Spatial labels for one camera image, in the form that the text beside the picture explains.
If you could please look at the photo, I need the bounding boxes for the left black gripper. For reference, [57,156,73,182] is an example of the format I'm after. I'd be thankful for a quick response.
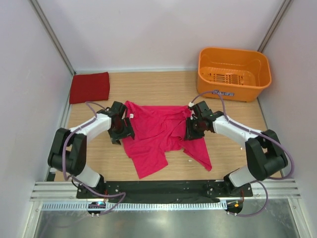
[108,117,134,145]

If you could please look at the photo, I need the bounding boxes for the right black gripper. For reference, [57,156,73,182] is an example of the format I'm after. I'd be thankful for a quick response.
[184,117,205,141]

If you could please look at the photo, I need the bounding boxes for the pink t shirt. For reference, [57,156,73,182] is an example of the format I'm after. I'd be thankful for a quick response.
[122,101,212,179]

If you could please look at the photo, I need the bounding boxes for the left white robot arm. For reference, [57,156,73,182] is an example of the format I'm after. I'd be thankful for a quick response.
[48,101,135,198]

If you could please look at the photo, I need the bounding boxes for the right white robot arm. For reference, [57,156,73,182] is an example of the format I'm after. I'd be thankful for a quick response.
[185,101,288,196]

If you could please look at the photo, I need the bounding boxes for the folded dark red t shirt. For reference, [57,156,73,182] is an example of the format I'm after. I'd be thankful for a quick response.
[69,72,110,104]

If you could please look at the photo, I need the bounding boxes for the orange plastic basket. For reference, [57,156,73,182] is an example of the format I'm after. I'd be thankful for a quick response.
[196,47,272,102]

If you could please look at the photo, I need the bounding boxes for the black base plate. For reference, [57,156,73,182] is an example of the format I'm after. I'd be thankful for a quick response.
[76,179,254,204]

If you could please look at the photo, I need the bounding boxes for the white slotted cable duct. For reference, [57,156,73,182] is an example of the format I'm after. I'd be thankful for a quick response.
[42,200,227,211]

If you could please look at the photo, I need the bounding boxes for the aluminium frame rail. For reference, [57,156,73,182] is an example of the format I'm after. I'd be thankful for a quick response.
[30,179,301,201]

